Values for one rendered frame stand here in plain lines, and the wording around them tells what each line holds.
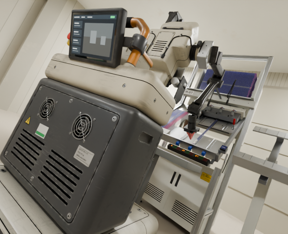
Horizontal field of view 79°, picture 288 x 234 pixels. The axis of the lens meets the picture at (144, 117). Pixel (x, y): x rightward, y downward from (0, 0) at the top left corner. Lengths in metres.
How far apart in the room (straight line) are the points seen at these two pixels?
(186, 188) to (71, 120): 1.34
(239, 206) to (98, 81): 3.62
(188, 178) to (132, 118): 1.32
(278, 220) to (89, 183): 3.60
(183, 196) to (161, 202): 0.23
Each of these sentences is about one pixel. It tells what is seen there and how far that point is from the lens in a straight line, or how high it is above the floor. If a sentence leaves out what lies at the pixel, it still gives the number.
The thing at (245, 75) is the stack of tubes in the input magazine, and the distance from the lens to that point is 2.10.
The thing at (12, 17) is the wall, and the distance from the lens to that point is 4.68.
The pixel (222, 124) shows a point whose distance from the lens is 1.80.
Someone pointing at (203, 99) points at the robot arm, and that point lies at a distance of 1.29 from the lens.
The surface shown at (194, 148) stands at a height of 0.71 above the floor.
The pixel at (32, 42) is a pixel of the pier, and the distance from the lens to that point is 4.55.
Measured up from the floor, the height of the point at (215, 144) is 0.81.
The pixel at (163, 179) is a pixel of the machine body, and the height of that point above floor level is 0.33.
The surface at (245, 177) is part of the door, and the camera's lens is 3.92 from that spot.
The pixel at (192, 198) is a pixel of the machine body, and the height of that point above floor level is 0.31.
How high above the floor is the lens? 0.62
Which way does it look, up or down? 7 degrees up
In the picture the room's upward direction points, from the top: 24 degrees clockwise
